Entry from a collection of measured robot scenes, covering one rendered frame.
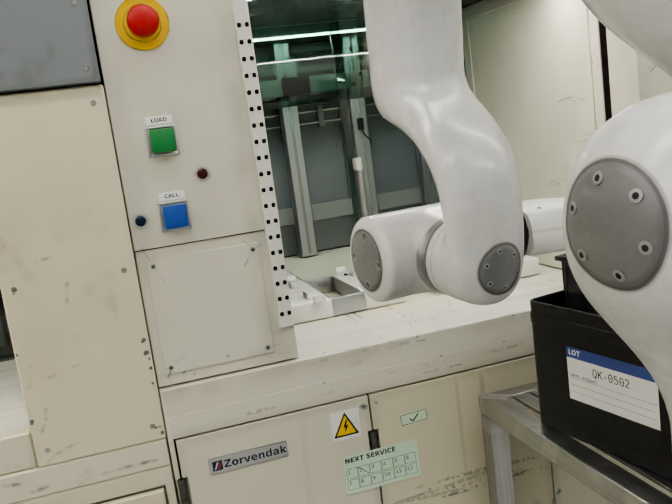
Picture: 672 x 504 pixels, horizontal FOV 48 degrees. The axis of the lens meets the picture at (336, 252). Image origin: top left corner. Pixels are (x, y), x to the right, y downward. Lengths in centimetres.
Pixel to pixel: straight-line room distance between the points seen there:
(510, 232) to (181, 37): 55
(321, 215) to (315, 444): 96
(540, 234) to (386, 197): 128
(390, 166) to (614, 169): 169
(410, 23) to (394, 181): 139
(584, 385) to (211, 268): 51
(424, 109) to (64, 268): 55
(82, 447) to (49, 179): 36
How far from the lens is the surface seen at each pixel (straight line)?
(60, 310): 103
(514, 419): 109
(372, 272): 71
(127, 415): 107
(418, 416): 117
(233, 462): 111
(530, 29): 147
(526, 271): 143
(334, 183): 199
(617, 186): 37
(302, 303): 128
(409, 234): 70
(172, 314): 104
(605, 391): 95
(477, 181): 64
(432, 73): 69
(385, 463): 117
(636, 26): 50
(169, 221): 101
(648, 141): 37
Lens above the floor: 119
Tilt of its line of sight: 9 degrees down
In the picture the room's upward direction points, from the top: 8 degrees counter-clockwise
